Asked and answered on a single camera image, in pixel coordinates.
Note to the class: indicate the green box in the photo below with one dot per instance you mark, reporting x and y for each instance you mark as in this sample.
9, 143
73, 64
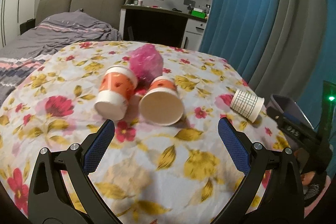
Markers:
199, 13

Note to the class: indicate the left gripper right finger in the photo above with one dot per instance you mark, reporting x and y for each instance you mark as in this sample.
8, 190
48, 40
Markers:
284, 189

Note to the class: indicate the black bedside stand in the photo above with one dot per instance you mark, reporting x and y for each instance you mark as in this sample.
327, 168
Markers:
25, 26

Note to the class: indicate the grid paper cup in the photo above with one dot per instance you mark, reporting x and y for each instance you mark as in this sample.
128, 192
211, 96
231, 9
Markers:
247, 105

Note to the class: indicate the right hand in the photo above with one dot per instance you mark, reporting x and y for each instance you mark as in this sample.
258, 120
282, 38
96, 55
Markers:
314, 176

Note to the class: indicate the grey striped duvet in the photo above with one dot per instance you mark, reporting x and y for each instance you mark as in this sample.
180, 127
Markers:
30, 50

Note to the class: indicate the floral tablecloth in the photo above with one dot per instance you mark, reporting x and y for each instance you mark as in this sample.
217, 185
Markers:
176, 174

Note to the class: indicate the blue grey curtain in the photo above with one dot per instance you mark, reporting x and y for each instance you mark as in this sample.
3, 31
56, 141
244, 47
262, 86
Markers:
284, 47

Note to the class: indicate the pink plastic bag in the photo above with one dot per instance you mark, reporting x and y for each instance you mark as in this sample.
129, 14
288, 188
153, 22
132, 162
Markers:
146, 63

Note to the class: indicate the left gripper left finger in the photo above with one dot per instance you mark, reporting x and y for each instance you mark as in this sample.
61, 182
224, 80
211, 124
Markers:
49, 200

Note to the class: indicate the orange paper cup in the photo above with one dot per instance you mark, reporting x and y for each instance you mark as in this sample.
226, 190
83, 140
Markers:
161, 105
116, 89

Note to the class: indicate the grey bed headboard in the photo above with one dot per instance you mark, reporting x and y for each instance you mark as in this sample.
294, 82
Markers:
104, 10

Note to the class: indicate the grey trash bin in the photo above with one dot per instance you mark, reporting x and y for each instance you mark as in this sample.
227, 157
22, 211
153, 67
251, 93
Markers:
286, 105

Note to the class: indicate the dark desk with drawers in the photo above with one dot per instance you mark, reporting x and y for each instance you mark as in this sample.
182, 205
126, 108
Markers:
161, 26

